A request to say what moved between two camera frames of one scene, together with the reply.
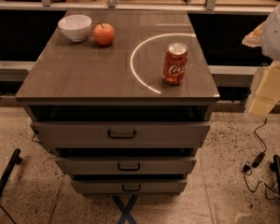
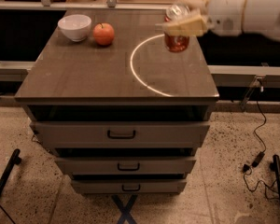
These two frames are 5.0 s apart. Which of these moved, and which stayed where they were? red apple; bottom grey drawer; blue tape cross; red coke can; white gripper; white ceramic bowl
Moved: white gripper; red coke can
Stayed: red apple; bottom grey drawer; white ceramic bowl; blue tape cross
